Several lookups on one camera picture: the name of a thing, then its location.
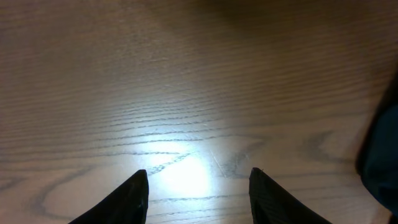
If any black garment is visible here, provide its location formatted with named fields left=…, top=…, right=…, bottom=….
left=356, top=75, right=397, bottom=224

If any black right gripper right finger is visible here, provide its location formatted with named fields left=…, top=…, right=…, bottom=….
left=249, top=167, right=331, bottom=224

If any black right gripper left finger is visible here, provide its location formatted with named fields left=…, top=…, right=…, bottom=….
left=70, top=169, right=149, bottom=224

